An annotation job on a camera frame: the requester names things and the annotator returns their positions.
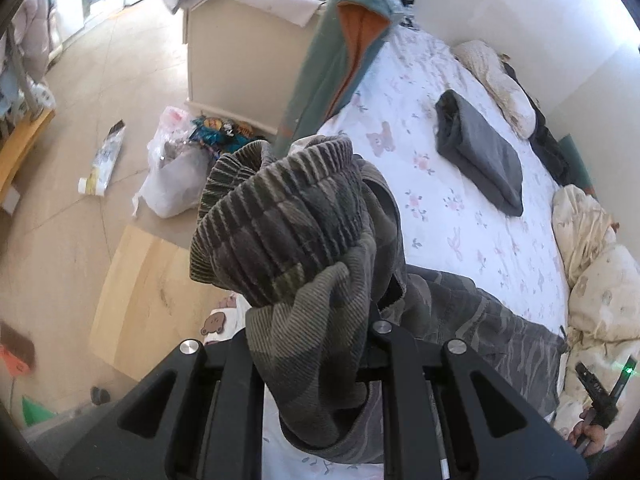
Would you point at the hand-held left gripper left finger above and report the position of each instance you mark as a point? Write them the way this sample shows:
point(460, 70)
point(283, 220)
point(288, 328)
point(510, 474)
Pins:
point(241, 360)

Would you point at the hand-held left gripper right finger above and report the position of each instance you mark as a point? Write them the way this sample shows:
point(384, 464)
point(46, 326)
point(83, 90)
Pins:
point(396, 355)

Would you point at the folded grey pants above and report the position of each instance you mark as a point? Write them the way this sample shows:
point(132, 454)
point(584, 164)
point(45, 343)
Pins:
point(480, 155)

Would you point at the person's right hand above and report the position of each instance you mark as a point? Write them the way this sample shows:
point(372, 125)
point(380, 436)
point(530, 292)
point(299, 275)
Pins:
point(590, 435)

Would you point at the brown bear slipper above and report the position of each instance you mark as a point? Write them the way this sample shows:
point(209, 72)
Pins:
point(215, 322)

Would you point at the light wooden board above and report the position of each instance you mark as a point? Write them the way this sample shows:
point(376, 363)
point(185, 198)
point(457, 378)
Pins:
point(145, 300)

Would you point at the cream printed duvet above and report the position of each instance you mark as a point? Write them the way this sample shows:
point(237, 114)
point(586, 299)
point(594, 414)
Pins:
point(600, 280)

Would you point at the small black round item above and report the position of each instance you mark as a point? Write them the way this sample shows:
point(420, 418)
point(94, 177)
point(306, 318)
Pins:
point(100, 395)

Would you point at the white floral bed sheet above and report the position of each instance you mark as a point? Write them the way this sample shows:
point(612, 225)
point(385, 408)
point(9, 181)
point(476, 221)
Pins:
point(450, 220)

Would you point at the white plastic bag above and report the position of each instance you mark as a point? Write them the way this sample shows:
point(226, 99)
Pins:
point(172, 170)

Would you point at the green plastic item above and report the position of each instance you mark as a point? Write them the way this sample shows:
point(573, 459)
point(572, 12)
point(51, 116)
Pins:
point(36, 410)

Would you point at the orange brown brush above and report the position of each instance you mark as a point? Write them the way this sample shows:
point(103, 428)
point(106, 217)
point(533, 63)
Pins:
point(17, 347)

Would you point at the colourful snack packets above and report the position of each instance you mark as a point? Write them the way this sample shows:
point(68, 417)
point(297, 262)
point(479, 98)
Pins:
point(220, 130)

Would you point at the green mat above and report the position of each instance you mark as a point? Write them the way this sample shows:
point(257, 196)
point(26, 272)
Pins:
point(577, 160)

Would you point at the dark clothing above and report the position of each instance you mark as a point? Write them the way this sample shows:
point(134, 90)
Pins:
point(547, 145)

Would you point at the cream pillow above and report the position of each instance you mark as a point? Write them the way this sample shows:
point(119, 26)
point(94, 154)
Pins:
point(500, 80)

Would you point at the teal orange-lined garment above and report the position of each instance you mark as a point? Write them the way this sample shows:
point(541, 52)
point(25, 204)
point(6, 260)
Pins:
point(330, 60)

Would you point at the cream cabinet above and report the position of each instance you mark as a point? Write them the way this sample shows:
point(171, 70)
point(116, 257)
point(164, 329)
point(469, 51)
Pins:
point(235, 55)

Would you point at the wooden shelf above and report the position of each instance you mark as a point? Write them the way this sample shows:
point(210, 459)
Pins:
point(22, 145)

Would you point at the hanging pale clothing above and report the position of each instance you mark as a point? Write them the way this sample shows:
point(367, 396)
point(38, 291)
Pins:
point(30, 35)

